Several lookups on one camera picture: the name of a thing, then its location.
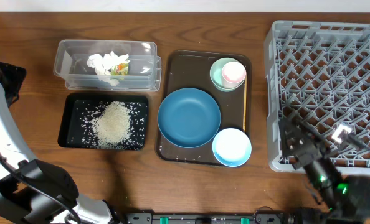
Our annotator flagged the light blue white bowl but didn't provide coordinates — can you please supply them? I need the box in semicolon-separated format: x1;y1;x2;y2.
212;128;252;167

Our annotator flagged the white tissue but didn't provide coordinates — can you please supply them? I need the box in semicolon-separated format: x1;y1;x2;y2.
95;69;120;86
87;51;130;71

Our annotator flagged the green orange snack wrapper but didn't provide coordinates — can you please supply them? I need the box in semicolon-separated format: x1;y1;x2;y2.
110;63;129;76

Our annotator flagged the white rice pile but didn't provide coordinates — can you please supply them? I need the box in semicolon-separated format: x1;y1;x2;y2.
78;101;148;151

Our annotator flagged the dark blue plate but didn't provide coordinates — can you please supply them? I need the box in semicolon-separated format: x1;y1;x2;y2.
157;88;221;148

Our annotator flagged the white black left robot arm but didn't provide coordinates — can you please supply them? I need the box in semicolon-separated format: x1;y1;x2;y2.
0;62;121;224

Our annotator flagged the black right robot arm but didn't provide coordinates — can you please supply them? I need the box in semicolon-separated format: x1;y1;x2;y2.
278;118;370;223

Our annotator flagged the grey dishwasher rack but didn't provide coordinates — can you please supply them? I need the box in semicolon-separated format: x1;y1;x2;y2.
264;21;370;175

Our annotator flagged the clear plastic bin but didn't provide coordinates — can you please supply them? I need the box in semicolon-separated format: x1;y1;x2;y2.
54;40;162;91

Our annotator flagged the wooden chopstick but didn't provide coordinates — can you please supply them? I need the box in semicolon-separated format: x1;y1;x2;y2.
242;77;247;132

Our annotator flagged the black plastic tray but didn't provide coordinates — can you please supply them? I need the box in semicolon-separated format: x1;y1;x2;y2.
58;93;148;148

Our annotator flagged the pink cup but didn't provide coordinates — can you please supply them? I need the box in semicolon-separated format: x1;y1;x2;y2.
222;62;247;88

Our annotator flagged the mint green bowl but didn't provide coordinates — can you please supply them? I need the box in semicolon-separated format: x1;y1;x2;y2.
210;58;244;92

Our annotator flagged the brown serving tray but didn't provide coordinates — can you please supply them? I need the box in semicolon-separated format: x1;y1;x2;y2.
155;50;252;166

